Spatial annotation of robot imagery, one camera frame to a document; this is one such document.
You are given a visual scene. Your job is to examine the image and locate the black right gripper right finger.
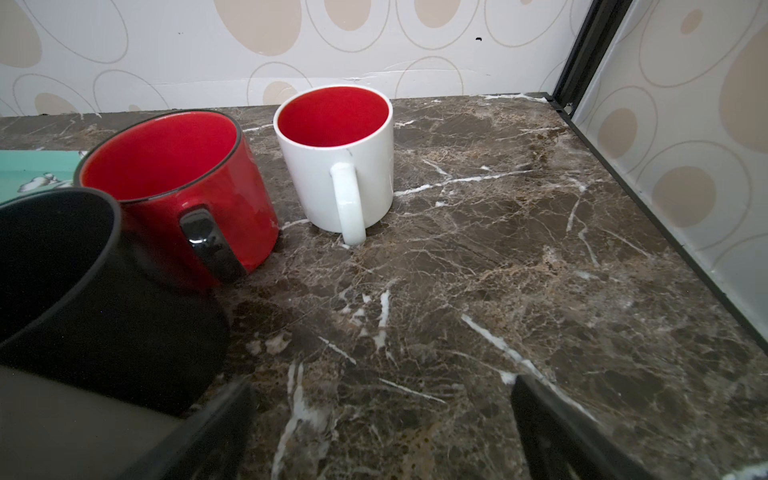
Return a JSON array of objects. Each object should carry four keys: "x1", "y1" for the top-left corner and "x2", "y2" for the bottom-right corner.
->
[{"x1": 511, "y1": 375, "x2": 653, "y2": 480}]

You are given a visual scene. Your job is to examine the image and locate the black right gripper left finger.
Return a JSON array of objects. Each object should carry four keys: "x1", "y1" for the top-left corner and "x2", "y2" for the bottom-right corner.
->
[{"x1": 120, "y1": 380, "x2": 255, "y2": 479}]

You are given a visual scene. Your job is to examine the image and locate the red mug black handle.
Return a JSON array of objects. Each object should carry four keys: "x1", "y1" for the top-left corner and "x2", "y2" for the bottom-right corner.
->
[{"x1": 74, "y1": 110, "x2": 279, "y2": 292}]

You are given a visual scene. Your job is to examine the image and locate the white mug back row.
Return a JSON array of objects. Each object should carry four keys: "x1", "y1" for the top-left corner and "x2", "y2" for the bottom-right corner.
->
[{"x1": 273, "y1": 85, "x2": 394, "y2": 246}]

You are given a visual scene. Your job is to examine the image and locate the green floral bird tray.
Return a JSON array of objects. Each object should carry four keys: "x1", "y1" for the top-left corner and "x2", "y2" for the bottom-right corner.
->
[{"x1": 1, "y1": 148, "x2": 86, "y2": 202}]

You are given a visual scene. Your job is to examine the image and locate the right black corner post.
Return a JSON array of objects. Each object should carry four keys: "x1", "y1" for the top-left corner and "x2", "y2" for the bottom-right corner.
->
[{"x1": 552, "y1": 0, "x2": 631, "y2": 116}]

